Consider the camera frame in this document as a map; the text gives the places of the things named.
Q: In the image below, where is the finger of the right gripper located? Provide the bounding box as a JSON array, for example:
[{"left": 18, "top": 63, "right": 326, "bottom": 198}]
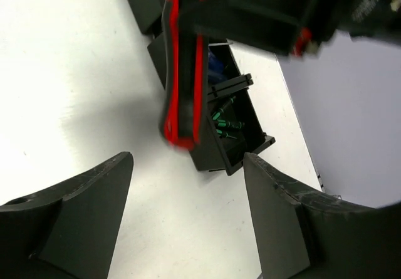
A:
[{"left": 179, "top": 0, "right": 317, "bottom": 56}]

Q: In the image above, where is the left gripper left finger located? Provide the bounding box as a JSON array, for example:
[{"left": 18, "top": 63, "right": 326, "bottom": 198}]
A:
[{"left": 1, "top": 152, "right": 134, "bottom": 278}]

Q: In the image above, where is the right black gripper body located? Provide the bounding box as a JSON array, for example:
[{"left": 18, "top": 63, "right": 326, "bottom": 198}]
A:
[{"left": 300, "top": 0, "right": 400, "bottom": 55}]

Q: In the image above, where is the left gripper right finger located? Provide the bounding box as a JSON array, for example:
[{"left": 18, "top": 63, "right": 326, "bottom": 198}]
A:
[{"left": 243, "top": 154, "right": 400, "bottom": 278}]

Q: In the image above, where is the green black precision screwdriver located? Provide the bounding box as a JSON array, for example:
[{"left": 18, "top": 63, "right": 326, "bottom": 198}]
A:
[{"left": 212, "top": 95, "right": 237, "bottom": 120}]

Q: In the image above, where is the black three-compartment tray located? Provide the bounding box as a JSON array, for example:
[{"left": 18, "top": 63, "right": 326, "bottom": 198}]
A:
[{"left": 128, "top": 0, "right": 275, "bottom": 176}]

